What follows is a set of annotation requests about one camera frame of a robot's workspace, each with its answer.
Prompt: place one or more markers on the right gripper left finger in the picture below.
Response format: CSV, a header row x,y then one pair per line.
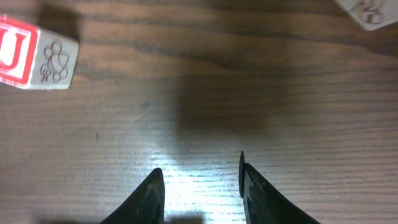
x,y
145,205

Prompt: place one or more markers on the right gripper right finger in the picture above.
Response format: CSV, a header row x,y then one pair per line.
x,y
263,203

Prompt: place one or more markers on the red U block centre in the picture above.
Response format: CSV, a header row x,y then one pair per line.
x,y
33,58

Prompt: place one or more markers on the red I block centre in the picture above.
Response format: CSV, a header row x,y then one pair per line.
x,y
371,14

